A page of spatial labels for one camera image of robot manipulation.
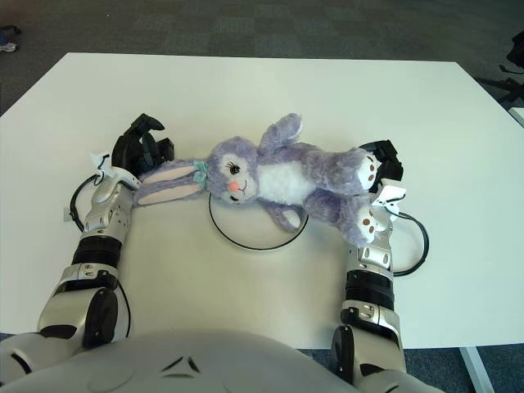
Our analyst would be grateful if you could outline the black office chair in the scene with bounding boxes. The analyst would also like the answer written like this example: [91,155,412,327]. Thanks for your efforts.
[474,32,524,107]

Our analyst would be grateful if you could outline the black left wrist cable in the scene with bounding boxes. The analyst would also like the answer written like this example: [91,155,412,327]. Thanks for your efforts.
[69,174,103,234]

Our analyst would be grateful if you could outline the silver robot torso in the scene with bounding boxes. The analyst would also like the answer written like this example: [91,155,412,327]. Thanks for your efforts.
[7,327,357,393]

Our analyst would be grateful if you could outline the white table leg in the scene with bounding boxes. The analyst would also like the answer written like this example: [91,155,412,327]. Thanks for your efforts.
[458,346,492,393]

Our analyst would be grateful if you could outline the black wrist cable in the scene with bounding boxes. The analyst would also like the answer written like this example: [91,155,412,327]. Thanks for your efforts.
[388,210,430,276]
[69,174,103,234]

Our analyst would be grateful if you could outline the black left upper arm cable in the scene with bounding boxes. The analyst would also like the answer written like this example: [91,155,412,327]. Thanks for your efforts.
[116,282,133,332]

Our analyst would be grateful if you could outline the purple plush bunny doll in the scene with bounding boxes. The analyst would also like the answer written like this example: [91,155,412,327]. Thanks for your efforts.
[131,112,384,249]

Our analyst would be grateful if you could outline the white plate black rim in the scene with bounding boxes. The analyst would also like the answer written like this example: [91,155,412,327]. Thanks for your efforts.
[207,192,310,251]

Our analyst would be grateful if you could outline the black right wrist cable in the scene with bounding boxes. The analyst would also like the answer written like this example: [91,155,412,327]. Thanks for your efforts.
[388,210,430,276]

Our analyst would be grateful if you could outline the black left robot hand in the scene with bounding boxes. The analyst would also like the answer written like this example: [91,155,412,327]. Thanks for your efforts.
[111,113,177,181]

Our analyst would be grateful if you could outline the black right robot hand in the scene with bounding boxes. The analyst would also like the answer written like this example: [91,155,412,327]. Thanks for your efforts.
[355,138,404,193]

